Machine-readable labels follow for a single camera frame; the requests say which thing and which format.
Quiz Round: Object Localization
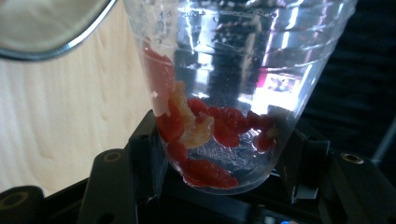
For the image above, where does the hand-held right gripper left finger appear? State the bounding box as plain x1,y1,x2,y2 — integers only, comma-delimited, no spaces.
76,109,170,224

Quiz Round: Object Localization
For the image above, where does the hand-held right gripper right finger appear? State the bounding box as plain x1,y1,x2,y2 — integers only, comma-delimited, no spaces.
275,105,396,224

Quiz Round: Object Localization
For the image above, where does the clear plastic cup red label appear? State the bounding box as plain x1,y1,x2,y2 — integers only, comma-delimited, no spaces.
123,0,360,197

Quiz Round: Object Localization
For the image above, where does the glass bowl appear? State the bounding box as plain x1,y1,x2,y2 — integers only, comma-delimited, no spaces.
0,0,120,62

